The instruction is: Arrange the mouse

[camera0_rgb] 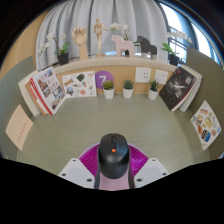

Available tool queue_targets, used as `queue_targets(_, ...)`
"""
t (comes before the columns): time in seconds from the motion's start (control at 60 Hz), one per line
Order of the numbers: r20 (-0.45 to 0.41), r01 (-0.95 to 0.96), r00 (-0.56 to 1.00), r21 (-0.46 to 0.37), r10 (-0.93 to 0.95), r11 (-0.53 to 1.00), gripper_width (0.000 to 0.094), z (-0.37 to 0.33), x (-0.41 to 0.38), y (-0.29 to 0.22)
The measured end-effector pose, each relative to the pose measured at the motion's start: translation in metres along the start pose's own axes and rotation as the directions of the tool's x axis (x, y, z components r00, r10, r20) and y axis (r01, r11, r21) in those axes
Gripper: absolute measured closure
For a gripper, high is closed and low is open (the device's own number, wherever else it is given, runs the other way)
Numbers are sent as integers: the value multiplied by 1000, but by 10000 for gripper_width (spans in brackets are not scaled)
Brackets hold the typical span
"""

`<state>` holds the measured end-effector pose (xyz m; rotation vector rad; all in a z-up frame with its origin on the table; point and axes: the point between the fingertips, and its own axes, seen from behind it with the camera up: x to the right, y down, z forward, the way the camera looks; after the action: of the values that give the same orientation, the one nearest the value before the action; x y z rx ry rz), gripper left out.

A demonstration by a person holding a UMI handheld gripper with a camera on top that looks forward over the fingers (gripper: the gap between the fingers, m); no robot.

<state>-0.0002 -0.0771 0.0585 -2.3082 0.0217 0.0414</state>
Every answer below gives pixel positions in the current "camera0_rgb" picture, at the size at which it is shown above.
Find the grey curtain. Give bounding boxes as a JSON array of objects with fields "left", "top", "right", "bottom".
[{"left": 34, "top": 0, "right": 169, "bottom": 71}]

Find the white books stack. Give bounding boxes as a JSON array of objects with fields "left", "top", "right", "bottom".
[{"left": 179, "top": 64, "right": 203, "bottom": 113}]

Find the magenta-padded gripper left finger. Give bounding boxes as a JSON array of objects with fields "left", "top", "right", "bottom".
[{"left": 58, "top": 143, "right": 101, "bottom": 190}]

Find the wooden mannequin figure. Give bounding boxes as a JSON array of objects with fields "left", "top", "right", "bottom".
[{"left": 92, "top": 17, "right": 110, "bottom": 58}]

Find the white orchid in black pot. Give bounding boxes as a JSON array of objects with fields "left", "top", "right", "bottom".
[
  {"left": 36, "top": 32, "right": 72, "bottom": 66},
  {"left": 162, "top": 29, "right": 193, "bottom": 67},
  {"left": 109, "top": 22, "right": 141, "bottom": 48}
]

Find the pink card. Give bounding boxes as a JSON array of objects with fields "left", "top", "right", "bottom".
[{"left": 5, "top": 104, "right": 34, "bottom": 152}]

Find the black computer mouse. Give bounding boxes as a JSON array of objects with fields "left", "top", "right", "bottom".
[{"left": 97, "top": 133, "right": 131, "bottom": 180}]

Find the window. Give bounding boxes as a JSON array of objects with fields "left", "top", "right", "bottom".
[{"left": 159, "top": 3, "right": 221, "bottom": 66}]

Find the wooden hand model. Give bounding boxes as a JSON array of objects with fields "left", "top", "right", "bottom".
[{"left": 71, "top": 26, "right": 90, "bottom": 61}]

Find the black cover book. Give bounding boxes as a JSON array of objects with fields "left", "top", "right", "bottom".
[{"left": 158, "top": 66, "right": 198, "bottom": 112}]

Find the pink horse figure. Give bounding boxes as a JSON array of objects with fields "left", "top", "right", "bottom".
[{"left": 110, "top": 34, "right": 136, "bottom": 58}]

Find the small potted succulent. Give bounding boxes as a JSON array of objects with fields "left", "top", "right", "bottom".
[
  {"left": 122, "top": 79, "right": 135, "bottom": 99},
  {"left": 147, "top": 79, "right": 160, "bottom": 101},
  {"left": 102, "top": 80, "right": 115, "bottom": 100}
]

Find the purple mouse pad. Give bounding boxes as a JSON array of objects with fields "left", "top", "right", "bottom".
[{"left": 78, "top": 142, "right": 150, "bottom": 192}]

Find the black horse figure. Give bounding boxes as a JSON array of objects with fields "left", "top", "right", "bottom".
[{"left": 134, "top": 35, "right": 158, "bottom": 57}]

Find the white book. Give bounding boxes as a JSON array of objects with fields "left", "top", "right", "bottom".
[{"left": 18, "top": 70, "right": 44, "bottom": 117}]

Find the purple round disc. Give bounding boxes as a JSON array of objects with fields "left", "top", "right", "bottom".
[{"left": 94, "top": 70, "right": 115, "bottom": 90}]

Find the red-edged photo magazine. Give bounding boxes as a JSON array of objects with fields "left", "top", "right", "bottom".
[{"left": 29, "top": 66, "right": 67, "bottom": 116}]

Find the colourful sticker sheet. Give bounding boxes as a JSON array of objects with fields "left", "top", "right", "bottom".
[{"left": 190, "top": 99, "right": 222, "bottom": 151}]

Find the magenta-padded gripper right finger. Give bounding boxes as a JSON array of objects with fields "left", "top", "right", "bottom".
[{"left": 128, "top": 143, "right": 170, "bottom": 190}]

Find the white illustrated card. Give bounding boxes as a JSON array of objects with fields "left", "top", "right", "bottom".
[{"left": 61, "top": 70, "right": 98, "bottom": 99}]

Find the white wall socket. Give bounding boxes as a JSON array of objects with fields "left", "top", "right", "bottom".
[
  {"left": 154, "top": 68, "right": 169, "bottom": 85},
  {"left": 134, "top": 66, "right": 152, "bottom": 84}
]

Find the wooden shelf ledge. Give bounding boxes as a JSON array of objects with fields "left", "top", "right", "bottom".
[{"left": 33, "top": 55, "right": 178, "bottom": 76}]

